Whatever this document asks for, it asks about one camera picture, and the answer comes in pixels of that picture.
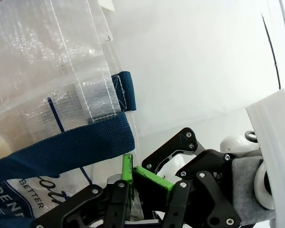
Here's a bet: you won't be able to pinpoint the white round ring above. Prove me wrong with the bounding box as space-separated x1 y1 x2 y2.
253 165 276 210

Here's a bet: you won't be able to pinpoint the grey felt wrap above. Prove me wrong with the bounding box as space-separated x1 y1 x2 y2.
231 156 276 225

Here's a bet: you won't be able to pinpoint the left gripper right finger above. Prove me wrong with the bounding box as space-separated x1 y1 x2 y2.
132 165 242 228

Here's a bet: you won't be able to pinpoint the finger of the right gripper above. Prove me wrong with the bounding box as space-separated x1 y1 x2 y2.
179 149 236 184
142 127 200 173

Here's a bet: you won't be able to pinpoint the clear shopping bag blue handles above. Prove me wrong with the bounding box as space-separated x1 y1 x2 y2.
0 0 140 228

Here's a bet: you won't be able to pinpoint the thin black cable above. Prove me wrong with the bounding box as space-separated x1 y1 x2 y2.
260 13 283 90

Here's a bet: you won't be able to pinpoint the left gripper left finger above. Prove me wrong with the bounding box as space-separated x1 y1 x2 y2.
32 153 135 228

